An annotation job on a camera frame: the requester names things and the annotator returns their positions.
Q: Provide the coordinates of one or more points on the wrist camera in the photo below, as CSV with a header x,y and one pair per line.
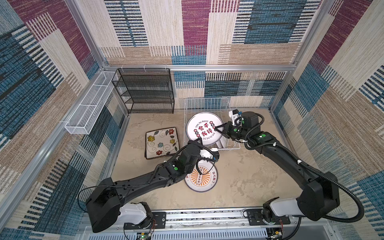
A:
x,y
215,155
234,114

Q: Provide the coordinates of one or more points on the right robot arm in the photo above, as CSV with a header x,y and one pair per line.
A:
x,y
319,195

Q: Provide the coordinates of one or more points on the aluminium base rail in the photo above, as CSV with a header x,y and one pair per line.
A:
x,y
214,224

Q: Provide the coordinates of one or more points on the black wire shelf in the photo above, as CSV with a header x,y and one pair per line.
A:
x,y
145,90

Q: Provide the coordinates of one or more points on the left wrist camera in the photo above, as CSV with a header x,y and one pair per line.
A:
x,y
215,155

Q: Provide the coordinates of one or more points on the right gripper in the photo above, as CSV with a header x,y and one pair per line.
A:
x,y
227,125

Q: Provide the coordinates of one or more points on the white round plate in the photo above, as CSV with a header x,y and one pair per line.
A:
x,y
202,126
203,180
224,142
218,144

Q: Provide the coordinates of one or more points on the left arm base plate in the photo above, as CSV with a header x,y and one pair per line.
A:
x,y
158,219

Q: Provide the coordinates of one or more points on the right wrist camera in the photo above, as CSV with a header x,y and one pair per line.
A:
x,y
234,114

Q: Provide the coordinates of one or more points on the white wire dish rack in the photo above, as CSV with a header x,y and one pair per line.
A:
x,y
218,106

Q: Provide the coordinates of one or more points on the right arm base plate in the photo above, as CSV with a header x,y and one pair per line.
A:
x,y
261,217

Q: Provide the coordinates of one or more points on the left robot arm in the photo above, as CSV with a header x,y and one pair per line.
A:
x,y
104,203

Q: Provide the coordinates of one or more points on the white mesh wall basket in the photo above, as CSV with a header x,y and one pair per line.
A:
x,y
86,114

